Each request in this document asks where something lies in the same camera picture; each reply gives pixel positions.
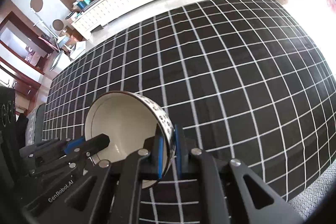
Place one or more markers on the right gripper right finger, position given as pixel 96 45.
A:
pixel 230 191

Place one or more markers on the black white grid tablecloth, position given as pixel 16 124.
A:
pixel 241 77

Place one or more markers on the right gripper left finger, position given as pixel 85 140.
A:
pixel 110 192

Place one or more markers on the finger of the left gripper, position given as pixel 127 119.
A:
pixel 85 147

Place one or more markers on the small patterned ceramic bowl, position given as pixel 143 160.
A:
pixel 128 119

